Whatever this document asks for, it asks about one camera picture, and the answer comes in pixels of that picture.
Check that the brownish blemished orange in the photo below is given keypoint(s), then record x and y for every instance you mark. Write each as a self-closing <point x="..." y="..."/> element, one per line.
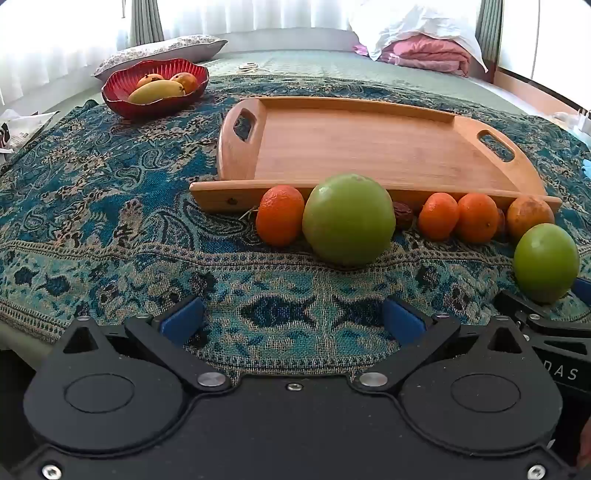
<point x="531" y="212"/>

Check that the white plastic item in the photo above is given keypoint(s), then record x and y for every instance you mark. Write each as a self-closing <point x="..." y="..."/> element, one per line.
<point x="577" y="122"/>

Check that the white sheer curtain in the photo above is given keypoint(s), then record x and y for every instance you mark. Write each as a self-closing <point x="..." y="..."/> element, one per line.
<point x="254" y="16"/>
<point x="60" y="46"/>

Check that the dried red date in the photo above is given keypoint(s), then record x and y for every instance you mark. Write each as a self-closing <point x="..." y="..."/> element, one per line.
<point x="501" y="224"/>
<point x="404" y="216"/>

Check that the green quilted bedspread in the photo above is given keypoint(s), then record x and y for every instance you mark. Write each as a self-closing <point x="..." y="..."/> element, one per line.
<point x="323" y="62"/>

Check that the pink folded blanket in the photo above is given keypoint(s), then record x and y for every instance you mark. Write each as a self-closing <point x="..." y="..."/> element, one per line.
<point x="429" y="53"/>

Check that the white duvet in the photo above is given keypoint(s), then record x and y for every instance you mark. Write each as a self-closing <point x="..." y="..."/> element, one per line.
<point x="415" y="23"/>

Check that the mandarin with stem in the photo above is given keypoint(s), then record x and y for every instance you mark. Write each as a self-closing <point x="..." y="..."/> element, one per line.
<point x="279" y="217"/>

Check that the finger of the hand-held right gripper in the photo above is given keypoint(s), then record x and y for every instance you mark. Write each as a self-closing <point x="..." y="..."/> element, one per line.
<point x="512" y="305"/>
<point x="582" y="293"/>

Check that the red scalloped bowl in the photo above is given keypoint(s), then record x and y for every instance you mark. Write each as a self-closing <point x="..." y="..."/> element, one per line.
<point x="152" y="110"/>

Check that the wooden bed frame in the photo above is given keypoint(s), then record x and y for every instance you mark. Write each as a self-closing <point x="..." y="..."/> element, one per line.
<point x="545" y="90"/>

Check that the crumpled printed paper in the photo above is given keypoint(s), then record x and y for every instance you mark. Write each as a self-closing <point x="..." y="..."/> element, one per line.
<point x="23" y="127"/>

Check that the speckled orange fruit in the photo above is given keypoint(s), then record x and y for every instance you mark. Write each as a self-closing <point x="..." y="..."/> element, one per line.
<point x="148" y="79"/>

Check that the orange fruit with red blush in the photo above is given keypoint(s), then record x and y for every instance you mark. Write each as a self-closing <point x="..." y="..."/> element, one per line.
<point x="187" y="81"/>

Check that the floral pillow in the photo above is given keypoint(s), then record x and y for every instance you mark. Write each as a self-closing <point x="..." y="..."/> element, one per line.
<point x="161" y="50"/>

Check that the yellow mango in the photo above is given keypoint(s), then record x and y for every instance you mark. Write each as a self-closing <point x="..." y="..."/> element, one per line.
<point x="154" y="91"/>

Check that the light blue item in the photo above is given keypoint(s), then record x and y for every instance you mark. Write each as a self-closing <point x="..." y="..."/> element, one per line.
<point x="587" y="167"/>

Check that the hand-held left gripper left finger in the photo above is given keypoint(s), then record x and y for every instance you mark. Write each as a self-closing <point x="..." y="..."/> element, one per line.
<point x="182" y="319"/>

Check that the green curtain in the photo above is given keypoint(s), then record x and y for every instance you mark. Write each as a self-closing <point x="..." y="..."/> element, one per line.
<point x="145" y="21"/>
<point x="488" y="23"/>

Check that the green apple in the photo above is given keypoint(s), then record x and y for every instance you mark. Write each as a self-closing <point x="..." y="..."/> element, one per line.
<point x="346" y="221"/>
<point x="545" y="263"/>

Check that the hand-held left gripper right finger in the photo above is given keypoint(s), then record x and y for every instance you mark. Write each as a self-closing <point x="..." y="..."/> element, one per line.
<point x="404" y="319"/>

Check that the blue patterned blanket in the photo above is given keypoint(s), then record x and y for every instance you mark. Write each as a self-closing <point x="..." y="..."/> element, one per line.
<point x="115" y="230"/>

